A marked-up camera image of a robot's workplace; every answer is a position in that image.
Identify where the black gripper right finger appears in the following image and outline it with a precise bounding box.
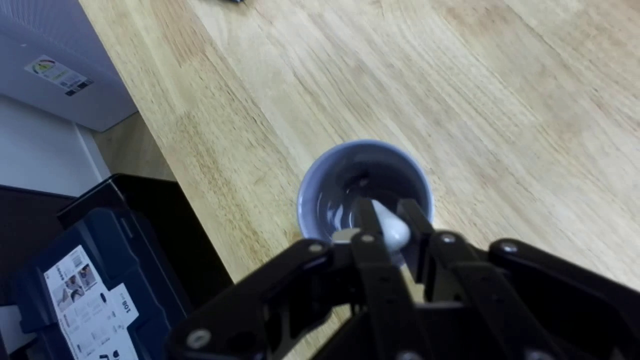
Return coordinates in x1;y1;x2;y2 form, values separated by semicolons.
397;196;640;360

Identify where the navy box with white label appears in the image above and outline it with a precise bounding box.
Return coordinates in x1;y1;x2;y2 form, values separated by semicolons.
9;206;193;360

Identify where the black case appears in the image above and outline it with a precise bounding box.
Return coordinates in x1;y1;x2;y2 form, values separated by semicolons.
59;171;237;316

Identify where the grey panel with sticker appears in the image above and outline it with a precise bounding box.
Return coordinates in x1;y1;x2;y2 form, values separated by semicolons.
0;0;139;134

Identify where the white cabinet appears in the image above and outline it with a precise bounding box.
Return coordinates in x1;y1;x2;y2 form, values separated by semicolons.
0;93;115;199

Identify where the grey ceramic mug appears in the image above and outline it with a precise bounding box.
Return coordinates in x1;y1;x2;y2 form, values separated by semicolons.
295;137;439;269

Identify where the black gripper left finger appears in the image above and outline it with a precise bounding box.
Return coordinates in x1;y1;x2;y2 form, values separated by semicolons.
168;193;428;360

